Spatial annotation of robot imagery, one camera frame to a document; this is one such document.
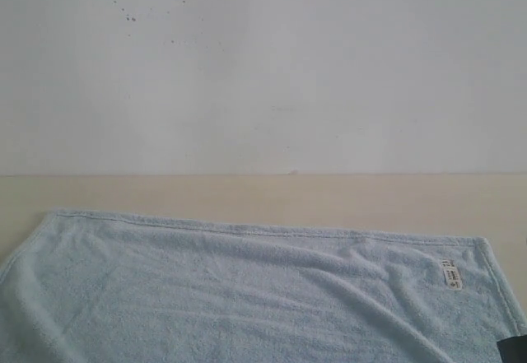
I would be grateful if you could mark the light blue fleece towel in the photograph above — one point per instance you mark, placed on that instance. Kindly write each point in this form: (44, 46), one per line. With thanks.
(110, 287)

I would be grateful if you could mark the white printed paper label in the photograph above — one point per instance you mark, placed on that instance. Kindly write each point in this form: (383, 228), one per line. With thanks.
(451, 274)

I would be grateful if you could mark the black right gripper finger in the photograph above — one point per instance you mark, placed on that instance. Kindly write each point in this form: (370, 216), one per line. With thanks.
(513, 349)

